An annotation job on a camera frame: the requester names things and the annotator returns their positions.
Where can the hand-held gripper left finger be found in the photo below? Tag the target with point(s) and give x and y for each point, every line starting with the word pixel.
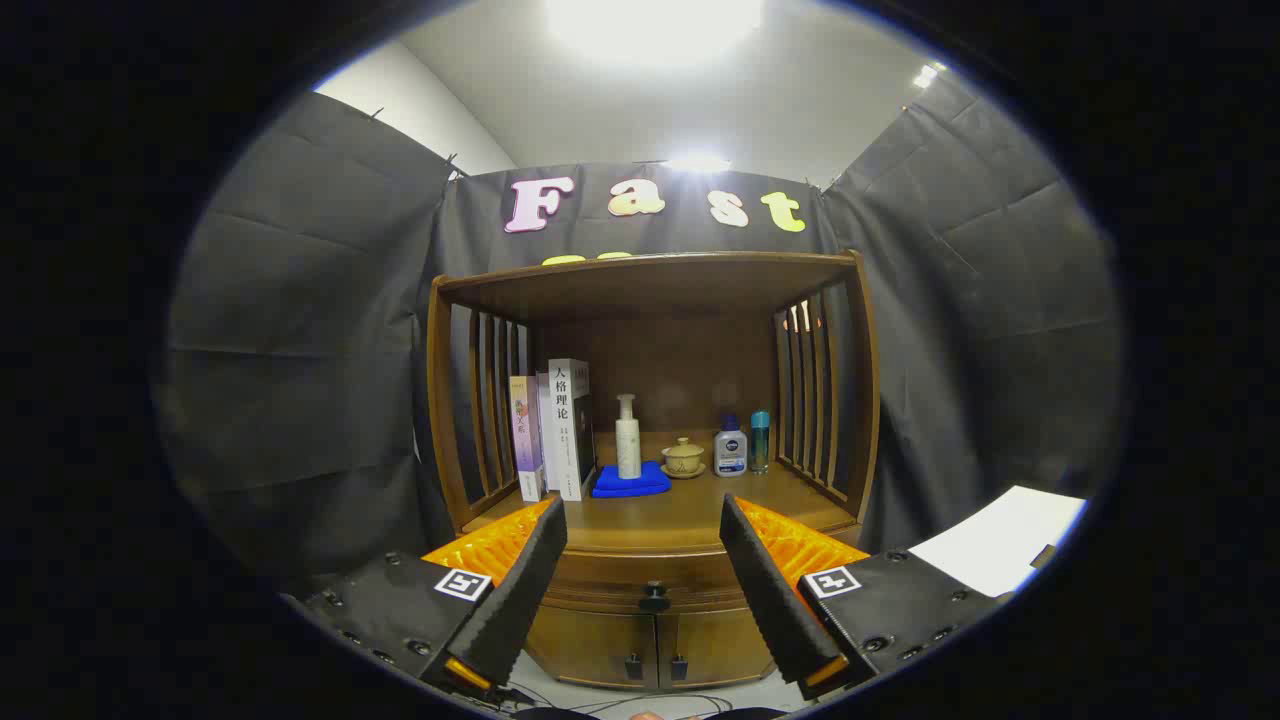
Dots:
pixel 520 590

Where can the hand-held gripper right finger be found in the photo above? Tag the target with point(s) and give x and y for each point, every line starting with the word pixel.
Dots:
pixel 770 590

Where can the brown wooden drawer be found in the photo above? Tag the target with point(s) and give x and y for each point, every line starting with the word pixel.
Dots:
pixel 620 575

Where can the wooden cabinet door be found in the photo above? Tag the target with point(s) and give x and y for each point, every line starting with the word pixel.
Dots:
pixel 715 645
pixel 590 645

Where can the wooden countertop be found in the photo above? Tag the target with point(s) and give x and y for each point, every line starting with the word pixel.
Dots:
pixel 680 510

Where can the brown wooden cabinet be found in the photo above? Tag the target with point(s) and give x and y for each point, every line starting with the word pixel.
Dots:
pixel 650 290

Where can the white blue-capped lotion bottle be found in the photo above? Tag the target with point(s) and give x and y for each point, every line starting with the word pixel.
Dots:
pixel 730 452

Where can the purple book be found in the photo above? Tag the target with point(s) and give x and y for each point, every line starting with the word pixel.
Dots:
pixel 525 440

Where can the teal slim bottle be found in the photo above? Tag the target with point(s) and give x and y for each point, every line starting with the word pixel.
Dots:
pixel 760 440

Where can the blue folded cloth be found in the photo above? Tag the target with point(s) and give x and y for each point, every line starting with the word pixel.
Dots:
pixel 630 487

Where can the beige lidded teacup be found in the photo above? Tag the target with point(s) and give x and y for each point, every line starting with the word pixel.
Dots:
pixel 684 460

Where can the thin white book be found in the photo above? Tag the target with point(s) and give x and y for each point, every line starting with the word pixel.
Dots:
pixel 545 430

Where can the thick white book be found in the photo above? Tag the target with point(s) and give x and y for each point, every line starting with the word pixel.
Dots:
pixel 563 430

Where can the white pump bottle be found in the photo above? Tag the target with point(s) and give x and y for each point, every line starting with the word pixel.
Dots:
pixel 628 445

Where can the small ceiling light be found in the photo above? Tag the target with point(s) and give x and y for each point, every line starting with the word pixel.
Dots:
pixel 697 163

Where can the ceiling spotlight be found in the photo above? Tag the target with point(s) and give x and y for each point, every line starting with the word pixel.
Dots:
pixel 925 76

